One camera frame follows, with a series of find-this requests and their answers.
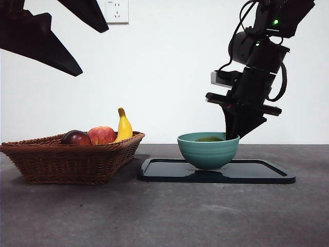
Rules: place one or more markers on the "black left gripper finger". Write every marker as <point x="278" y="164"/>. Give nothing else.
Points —
<point x="88" y="14"/>
<point x="33" y="41"/>

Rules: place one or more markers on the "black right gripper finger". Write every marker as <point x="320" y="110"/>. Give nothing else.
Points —
<point x="248" y="124"/>
<point x="231" y="123"/>

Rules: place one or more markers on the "green avocado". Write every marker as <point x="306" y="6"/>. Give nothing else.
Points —
<point x="209" y="139"/>

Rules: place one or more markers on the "teal ribbed bowl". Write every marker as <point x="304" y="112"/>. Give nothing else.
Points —
<point x="208" y="153"/>

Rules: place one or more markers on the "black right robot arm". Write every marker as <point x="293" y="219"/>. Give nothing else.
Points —
<point x="267" y="56"/>

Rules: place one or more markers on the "black rectangular tray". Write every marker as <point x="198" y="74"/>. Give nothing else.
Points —
<point x="246" y="175"/>

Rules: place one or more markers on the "dark purple plum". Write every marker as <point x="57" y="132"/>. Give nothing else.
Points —
<point x="75" y="138"/>

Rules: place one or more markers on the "yellow banana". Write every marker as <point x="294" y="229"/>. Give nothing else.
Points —
<point x="124" y="127"/>

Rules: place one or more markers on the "red apple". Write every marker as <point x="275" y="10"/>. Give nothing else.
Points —
<point x="101" y="135"/>

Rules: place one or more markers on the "brown wicker basket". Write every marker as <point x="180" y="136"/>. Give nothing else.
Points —
<point x="66" y="164"/>

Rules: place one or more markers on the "white wall socket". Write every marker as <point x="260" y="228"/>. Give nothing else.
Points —
<point x="119" y="12"/>

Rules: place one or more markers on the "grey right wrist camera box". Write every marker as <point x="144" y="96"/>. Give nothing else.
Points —
<point x="215" y="78"/>

